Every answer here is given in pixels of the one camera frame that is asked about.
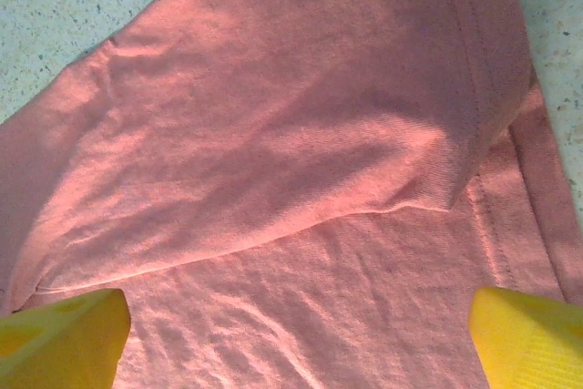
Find pink t-shirt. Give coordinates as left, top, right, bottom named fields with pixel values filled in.
left=0, top=0, right=578, bottom=389

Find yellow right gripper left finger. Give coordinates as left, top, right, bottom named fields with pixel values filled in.
left=0, top=288, right=133, bottom=389

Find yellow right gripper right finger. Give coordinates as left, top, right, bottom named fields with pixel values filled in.
left=468, top=286, right=583, bottom=389

